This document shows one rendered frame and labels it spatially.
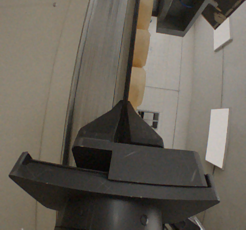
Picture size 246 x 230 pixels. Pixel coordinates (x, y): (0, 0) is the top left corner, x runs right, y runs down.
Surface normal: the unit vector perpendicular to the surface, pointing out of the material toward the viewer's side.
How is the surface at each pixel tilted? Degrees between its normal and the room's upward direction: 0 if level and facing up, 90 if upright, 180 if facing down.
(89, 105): 90
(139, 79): 90
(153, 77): 90
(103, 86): 90
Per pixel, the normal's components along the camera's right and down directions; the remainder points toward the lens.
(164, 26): 0.00, -0.08
